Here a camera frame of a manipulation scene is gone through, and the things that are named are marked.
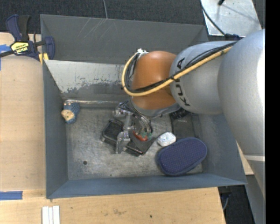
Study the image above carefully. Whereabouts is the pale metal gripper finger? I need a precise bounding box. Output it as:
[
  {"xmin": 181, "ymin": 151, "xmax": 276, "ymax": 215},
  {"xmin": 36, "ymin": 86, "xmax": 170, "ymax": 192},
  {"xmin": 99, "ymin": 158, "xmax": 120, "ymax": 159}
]
[
  {"xmin": 123, "ymin": 131, "xmax": 132, "ymax": 152},
  {"xmin": 114, "ymin": 131, "xmax": 125, "ymax": 154}
]

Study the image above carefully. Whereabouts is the black flat box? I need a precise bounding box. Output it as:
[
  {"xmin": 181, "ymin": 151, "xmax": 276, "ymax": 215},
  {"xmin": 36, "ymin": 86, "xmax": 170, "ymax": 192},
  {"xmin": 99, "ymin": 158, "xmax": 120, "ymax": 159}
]
[{"xmin": 100, "ymin": 119, "xmax": 155, "ymax": 158}]

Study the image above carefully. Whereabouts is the grey metal bin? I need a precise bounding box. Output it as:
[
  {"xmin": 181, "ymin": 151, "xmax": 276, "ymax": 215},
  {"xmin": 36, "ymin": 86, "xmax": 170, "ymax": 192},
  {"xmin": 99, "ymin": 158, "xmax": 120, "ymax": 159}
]
[{"xmin": 39, "ymin": 14, "xmax": 248, "ymax": 199}]

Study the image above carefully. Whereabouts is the white speckled ball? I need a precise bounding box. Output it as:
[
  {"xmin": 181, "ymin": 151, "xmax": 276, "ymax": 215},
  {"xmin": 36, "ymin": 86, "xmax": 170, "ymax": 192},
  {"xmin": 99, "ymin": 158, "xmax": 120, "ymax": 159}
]
[{"xmin": 157, "ymin": 131, "xmax": 177, "ymax": 147}]

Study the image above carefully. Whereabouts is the dark green flat block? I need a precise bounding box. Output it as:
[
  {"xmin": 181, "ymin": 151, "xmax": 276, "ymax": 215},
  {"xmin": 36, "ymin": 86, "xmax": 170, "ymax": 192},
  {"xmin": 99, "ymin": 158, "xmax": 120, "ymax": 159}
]
[{"xmin": 169, "ymin": 114, "xmax": 197, "ymax": 140}]

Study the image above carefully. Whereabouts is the blue toy hedgehog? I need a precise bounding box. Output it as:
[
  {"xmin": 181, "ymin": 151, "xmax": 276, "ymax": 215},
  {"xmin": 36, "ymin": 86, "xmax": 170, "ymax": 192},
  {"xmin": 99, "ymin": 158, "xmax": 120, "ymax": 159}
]
[{"xmin": 61, "ymin": 99, "xmax": 81, "ymax": 125}]

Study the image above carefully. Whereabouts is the dark blue slipper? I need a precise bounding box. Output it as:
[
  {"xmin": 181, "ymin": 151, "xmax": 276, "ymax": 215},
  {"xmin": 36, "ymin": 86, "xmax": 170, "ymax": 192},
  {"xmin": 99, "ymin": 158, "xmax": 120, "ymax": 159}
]
[{"xmin": 155, "ymin": 137, "xmax": 208, "ymax": 177}]

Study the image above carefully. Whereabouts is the pale wood board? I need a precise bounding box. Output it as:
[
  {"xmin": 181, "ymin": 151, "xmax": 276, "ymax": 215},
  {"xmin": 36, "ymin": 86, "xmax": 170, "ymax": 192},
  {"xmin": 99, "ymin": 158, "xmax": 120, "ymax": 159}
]
[{"xmin": 0, "ymin": 55, "xmax": 226, "ymax": 224}]

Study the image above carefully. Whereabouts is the black cylinder on white bracket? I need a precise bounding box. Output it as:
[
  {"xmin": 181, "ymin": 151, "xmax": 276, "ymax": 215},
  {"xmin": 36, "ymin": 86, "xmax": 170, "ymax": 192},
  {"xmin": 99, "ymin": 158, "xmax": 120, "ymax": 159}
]
[{"xmin": 169, "ymin": 108, "xmax": 190, "ymax": 120}]

